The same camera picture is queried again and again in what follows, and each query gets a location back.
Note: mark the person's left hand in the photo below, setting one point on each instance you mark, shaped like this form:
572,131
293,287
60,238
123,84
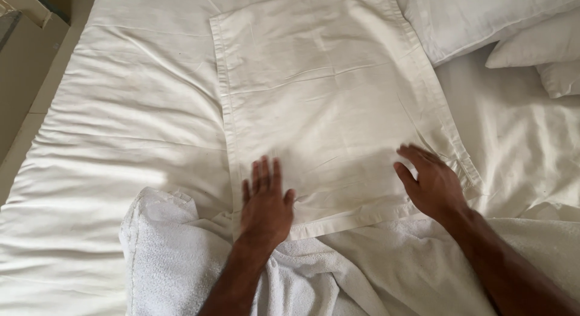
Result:
266,212

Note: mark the person's right hand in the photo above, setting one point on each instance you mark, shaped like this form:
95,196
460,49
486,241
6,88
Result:
434,184

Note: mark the cream pillowcase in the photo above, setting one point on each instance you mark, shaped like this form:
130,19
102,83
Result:
326,107

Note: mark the white terry towel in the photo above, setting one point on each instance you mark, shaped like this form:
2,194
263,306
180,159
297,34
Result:
344,270

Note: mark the white bed sheet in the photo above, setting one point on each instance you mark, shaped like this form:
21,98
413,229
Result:
122,139

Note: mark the small white pillow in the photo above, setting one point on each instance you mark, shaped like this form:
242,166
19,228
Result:
561,78

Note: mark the large white pillow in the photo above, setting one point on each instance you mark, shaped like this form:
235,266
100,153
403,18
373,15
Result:
471,17

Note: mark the beige bedside furniture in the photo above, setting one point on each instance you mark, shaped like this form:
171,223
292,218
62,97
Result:
22,57

